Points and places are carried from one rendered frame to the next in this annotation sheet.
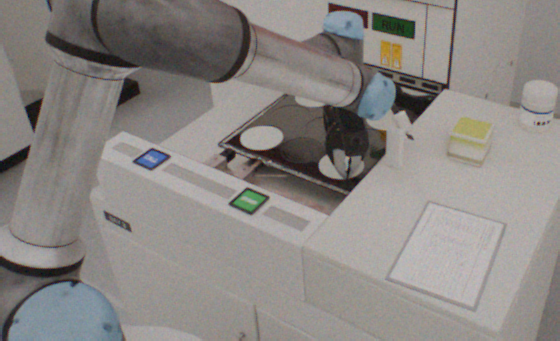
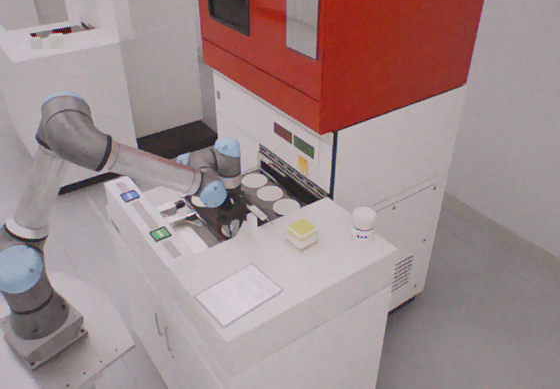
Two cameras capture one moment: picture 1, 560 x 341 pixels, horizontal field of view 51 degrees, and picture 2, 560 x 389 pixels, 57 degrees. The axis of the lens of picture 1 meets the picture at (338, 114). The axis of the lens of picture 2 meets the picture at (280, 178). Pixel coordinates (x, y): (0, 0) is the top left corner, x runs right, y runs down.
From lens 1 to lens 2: 0.79 m
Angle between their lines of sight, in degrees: 19
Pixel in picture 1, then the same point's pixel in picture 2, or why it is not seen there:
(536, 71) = (511, 197)
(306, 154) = not seen: hidden behind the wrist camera
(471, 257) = (246, 301)
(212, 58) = (86, 161)
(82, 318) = (22, 263)
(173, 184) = (131, 213)
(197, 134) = not seen: hidden behind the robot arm
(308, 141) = not seen: hidden behind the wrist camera
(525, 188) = (315, 273)
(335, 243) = (184, 270)
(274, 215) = (167, 245)
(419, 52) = (315, 168)
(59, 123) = (35, 173)
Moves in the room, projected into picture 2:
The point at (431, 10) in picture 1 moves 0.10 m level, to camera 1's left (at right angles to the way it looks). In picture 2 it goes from (321, 143) to (294, 137)
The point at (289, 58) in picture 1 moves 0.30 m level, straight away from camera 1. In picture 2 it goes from (140, 166) to (192, 115)
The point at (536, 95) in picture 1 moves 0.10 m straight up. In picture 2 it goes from (356, 217) to (358, 190)
